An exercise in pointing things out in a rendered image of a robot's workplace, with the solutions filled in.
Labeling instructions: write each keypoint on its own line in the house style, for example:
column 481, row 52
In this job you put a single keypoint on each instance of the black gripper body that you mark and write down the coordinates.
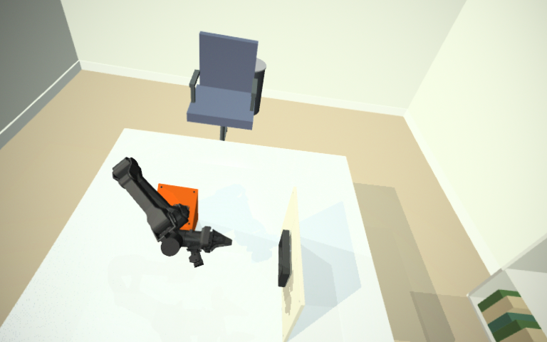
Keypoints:
column 199, row 238

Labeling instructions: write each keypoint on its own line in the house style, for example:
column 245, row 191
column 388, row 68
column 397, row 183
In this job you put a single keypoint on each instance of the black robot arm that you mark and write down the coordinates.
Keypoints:
column 164, row 219

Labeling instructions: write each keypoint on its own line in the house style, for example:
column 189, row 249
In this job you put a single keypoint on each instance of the beige wall panel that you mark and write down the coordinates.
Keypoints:
column 292, row 295

